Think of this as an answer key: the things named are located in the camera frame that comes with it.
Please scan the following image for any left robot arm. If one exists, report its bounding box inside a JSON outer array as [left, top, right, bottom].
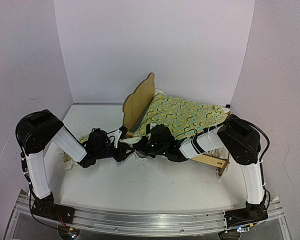
[[15, 109, 135, 219]]

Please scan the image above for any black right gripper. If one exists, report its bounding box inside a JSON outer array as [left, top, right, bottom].
[[134, 136, 167, 158]]

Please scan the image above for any small lemon print pillow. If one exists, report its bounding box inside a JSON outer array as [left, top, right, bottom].
[[53, 131, 87, 170]]

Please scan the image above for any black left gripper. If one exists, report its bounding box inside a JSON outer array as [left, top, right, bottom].
[[95, 141, 135, 163]]

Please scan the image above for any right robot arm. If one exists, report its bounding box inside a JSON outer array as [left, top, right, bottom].
[[133, 114, 270, 222]]

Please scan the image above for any lemon print bed cushion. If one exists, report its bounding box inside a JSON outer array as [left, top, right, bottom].
[[119, 88, 233, 166]]

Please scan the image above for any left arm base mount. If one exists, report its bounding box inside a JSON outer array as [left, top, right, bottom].
[[31, 192, 75, 224]]

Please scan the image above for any wooden pet bed frame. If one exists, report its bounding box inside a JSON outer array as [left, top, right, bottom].
[[121, 72, 231, 176]]

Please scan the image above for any aluminium front rail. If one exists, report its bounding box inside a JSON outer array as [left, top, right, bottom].
[[13, 189, 286, 233]]

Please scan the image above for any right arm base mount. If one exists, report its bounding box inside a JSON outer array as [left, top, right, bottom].
[[224, 202, 268, 230]]

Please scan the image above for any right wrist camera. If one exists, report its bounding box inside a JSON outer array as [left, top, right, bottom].
[[145, 123, 151, 136]]

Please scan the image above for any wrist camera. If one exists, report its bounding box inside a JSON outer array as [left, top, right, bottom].
[[113, 126, 128, 148], [145, 123, 151, 136]]

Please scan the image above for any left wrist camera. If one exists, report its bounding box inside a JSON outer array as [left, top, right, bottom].
[[113, 126, 128, 148]]

